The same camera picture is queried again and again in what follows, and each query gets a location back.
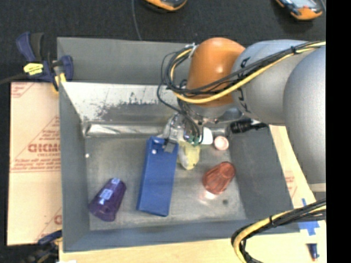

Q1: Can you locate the white small cup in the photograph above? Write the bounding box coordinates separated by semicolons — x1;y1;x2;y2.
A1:
201;127;214;146

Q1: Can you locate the purple plastic cup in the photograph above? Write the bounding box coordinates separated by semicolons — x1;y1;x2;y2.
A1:
87;177;127;222

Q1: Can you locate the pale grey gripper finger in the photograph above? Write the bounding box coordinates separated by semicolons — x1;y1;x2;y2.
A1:
163;138;177;155

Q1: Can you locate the black cylinder on white bracket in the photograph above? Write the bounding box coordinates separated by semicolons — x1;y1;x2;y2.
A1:
229;119;269;135

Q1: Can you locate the brown cardboard board red print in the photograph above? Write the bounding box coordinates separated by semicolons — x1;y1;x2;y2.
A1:
7;81;316;247

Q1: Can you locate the blue box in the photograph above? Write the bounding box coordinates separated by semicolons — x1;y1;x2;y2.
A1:
136;135;179;218

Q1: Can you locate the red plastic cup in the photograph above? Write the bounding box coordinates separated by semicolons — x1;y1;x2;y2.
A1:
202;161;237;196

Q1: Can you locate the grey metal bin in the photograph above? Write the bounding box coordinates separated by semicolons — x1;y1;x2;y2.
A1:
56;36;301;253

